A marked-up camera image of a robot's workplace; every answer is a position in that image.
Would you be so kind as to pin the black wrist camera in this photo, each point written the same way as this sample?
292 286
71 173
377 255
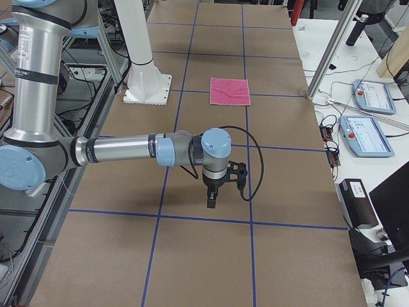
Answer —
237 173

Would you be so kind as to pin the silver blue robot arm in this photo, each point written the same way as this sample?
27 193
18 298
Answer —
32 153

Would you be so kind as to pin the upper teach pendant tablet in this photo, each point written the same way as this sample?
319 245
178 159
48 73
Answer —
373 96

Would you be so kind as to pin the aluminium frame post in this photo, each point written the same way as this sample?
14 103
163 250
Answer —
334 43

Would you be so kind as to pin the pink and grey towel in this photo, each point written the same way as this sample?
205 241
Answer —
229 92

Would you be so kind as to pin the small electronics board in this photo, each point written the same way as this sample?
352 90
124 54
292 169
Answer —
326 133

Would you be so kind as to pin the lower teach pendant tablet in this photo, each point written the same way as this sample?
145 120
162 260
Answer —
364 137

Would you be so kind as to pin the black box white label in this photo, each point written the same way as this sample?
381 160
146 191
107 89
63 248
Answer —
360 213

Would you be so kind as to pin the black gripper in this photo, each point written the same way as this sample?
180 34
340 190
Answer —
213 186

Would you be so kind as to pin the teach pendant tablet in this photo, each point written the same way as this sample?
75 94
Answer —
373 96
364 137

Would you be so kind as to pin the black monitor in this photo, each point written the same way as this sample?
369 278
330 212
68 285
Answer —
390 201

